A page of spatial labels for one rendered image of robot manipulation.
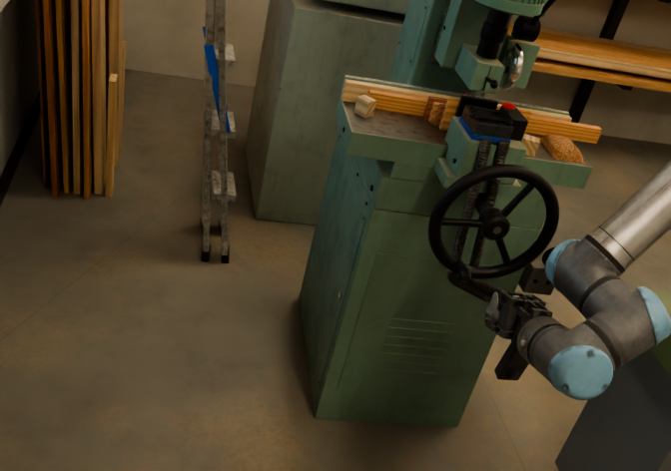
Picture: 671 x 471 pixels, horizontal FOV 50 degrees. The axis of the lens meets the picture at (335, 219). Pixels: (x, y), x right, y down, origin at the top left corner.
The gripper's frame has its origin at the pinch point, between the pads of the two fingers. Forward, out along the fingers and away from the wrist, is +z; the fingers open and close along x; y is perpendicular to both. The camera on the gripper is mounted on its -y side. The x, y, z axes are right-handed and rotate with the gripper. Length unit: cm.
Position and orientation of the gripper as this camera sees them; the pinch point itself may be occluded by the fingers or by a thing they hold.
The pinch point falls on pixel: (492, 312)
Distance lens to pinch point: 154.1
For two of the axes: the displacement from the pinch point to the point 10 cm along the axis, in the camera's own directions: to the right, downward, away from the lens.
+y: 1.6, -9.7, -1.8
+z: -1.8, -2.1, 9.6
